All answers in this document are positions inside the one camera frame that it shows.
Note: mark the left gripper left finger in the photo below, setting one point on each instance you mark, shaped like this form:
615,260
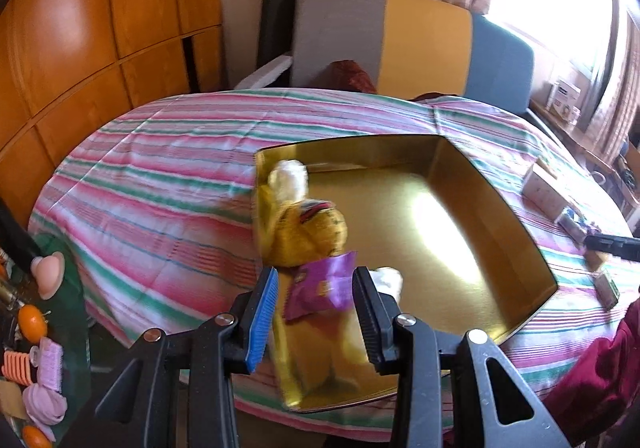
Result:
255,314

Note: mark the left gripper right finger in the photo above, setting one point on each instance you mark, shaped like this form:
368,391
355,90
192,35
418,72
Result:
387,341

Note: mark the green white medicine box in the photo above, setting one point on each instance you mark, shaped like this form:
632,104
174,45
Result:
606,289

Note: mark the blue tissue pack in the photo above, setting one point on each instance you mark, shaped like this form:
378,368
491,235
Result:
576,225

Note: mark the purple snack packet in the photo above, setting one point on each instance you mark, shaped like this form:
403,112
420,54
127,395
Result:
321,286

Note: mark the gold metal tray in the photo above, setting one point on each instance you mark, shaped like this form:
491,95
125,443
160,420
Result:
417,204

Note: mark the white cardboard box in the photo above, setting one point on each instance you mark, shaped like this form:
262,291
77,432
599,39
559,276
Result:
545,191

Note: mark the white plastic bag ball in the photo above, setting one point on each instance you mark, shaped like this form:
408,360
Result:
288,181

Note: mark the yellow sponge block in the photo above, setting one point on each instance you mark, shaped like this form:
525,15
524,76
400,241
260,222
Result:
595,260

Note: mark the wooden desk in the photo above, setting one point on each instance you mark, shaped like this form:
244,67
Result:
619,177

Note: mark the striped bedsheet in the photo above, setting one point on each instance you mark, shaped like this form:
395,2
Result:
157,208

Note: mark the white product box on desk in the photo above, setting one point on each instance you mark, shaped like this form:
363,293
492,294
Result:
563,102

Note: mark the pink suction cup toy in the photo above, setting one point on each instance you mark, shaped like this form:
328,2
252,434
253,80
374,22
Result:
48,273

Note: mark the pink hair roller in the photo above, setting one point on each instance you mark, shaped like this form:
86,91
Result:
50,365

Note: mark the orange tangerine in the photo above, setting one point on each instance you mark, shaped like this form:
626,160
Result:
32,323

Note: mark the dark red cloth on chair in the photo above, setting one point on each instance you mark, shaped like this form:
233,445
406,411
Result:
348,76

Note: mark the tricolour armchair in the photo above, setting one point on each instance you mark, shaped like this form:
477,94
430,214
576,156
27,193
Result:
408,48

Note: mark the black rolled mat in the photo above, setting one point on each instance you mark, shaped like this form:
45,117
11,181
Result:
276,29

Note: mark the wooden wardrobe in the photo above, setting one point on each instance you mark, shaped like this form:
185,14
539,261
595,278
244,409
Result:
70,66

